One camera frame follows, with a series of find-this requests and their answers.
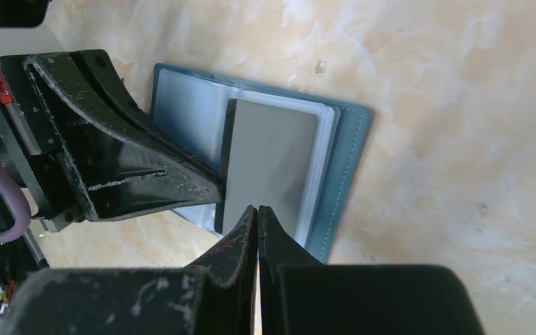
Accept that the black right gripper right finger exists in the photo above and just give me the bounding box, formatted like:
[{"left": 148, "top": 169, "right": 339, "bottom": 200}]
[{"left": 258, "top": 206, "right": 484, "bottom": 334}]

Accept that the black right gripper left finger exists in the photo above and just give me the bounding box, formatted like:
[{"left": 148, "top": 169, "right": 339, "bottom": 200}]
[{"left": 0, "top": 207, "right": 258, "bottom": 334}]

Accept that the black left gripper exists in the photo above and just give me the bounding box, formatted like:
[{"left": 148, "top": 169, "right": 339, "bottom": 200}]
[{"left": 0, "top": 49, "right": 224, "bottom": 231}]

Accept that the blue leather card holder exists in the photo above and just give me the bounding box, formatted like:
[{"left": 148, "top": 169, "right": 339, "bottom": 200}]
[{"left": 150, "top": 64, "right": 374, "bottom": 262}]

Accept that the black credit card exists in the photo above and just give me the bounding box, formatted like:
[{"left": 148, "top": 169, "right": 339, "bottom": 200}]
[{"left": 214, "top": 98, "right": 319, "bottom": 237}]

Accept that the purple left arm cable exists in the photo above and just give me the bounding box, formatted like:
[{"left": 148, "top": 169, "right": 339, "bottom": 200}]
[{"left": 0, "top": 140, "right": 33, "bottom": 246}]

